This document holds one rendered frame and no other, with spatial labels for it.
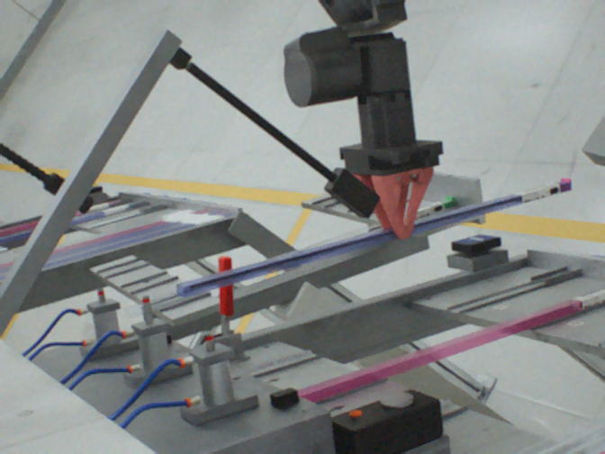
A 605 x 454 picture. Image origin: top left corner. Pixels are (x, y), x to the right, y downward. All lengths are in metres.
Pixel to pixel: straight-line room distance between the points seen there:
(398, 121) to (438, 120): 2.00
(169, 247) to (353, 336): 0.78
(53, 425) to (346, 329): 0.51
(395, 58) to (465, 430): 0.40
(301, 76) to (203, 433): 0.42
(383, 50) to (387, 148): 0.10
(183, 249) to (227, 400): 1.17
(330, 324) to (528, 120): 1.69
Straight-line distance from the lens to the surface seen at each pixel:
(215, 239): 1.87
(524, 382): 2.20
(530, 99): 2.75
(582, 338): 0.96
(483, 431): 0.76
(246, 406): 0.69
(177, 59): 0.71
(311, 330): 1.08
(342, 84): 0.96
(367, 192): 0.79
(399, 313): 1.14
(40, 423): 0.67
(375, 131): 0.99
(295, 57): 0.96
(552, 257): 1.23
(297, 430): 0.65
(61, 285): 1.76
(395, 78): 0.99
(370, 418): 0.68
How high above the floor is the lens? 1.54
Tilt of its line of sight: 29 degrees down
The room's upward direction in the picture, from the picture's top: 54 degrees counter-clockwise
